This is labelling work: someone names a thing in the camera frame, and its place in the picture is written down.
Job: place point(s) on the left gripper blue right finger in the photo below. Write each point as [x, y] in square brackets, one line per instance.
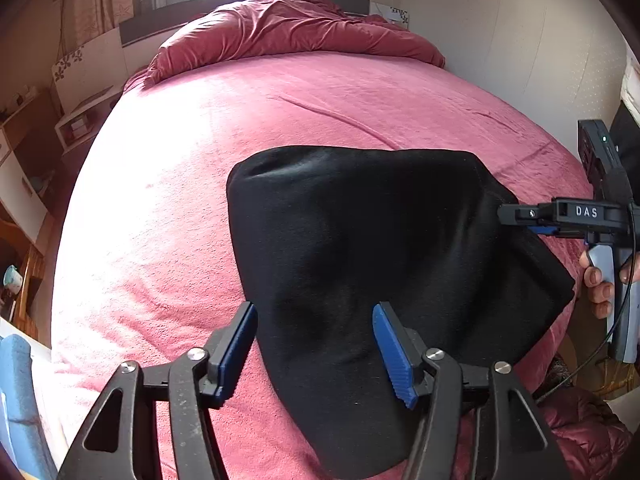
[401, 358]

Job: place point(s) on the red duvet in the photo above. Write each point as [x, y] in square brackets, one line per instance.
[284, 27]

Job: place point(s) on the brown wooden side table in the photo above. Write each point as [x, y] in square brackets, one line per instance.
[16, 249]

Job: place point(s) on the person's leg patterned trousers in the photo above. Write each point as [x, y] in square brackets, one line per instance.
[598, 439]

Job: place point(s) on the white wooden cabinet desk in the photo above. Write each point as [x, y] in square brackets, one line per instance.
[30, 150]

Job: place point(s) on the person's right hand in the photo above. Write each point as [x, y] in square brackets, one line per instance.
[599, 292]

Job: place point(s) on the dark bed headboard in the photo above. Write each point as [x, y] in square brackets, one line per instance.
[203, 13]

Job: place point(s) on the teal lidded container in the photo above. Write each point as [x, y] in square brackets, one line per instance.
[12, 280]

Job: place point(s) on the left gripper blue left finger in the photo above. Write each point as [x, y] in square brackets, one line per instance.
[228, 349]

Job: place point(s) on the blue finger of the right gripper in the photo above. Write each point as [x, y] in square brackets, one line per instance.
[544, 230]

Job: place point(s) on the white grey nightstand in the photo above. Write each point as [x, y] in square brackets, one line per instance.
[87, 74]

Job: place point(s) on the black embroidered pants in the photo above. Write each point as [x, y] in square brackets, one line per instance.
[321, 235]

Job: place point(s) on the blue yellow sofa chair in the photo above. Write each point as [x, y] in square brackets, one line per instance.
[22, 434]

